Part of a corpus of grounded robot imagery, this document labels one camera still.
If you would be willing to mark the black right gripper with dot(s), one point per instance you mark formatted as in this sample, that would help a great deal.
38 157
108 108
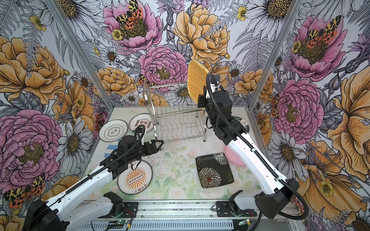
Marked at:
210 94

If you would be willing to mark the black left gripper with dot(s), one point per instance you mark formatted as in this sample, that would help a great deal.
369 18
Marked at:
150 147

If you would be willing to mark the yellow woven square plate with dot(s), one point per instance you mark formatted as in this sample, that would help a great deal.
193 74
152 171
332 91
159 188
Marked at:
196 79

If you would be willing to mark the pink round plate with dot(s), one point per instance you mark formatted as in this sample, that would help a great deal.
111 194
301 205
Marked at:
233 158

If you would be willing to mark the black floral square plate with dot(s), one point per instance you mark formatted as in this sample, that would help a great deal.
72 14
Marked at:
214 170

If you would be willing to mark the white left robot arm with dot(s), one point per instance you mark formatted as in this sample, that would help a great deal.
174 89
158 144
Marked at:
57 213

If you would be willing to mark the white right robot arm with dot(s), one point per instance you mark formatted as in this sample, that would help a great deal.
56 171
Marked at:
276 189

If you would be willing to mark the chrome two-tier dish rack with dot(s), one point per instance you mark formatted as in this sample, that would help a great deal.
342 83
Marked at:
175 115

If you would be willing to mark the white plate red characters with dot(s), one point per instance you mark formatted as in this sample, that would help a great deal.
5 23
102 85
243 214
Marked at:
141 119

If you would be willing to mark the white plate green red band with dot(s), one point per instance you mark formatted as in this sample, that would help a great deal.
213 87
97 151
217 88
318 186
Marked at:
244 122

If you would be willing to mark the white plate orange sunburst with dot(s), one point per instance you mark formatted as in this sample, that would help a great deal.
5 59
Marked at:
136 178

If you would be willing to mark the blue white striped plate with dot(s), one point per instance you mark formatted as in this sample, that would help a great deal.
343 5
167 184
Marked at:
110 149

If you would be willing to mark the white plate green rim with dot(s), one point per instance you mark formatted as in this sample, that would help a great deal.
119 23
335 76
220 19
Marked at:
113 130

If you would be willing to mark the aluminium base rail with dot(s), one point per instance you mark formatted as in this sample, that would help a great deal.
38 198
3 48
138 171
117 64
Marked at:
171 215

